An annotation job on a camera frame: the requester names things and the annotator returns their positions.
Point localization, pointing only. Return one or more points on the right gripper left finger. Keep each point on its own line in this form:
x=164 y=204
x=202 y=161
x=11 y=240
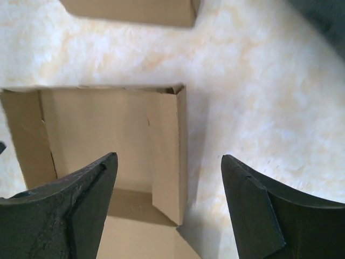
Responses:
x=61 y=219

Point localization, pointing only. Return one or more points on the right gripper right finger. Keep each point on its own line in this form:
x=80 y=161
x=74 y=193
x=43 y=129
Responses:
x=272 y=220

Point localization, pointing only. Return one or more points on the brown cardboard box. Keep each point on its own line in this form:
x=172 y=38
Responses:
x=59 y=131
x=178 y=13

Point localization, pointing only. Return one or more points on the black plush flower cushion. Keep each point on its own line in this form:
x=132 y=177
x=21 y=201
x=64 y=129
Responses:
x=327 y=16

